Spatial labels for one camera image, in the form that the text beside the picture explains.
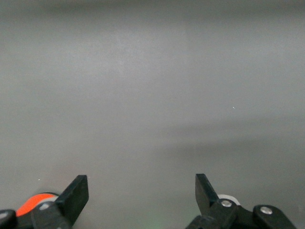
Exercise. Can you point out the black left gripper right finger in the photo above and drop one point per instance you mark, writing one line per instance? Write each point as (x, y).
(205, 198)

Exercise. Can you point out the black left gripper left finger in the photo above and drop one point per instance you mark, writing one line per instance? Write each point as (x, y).
(71, 200)

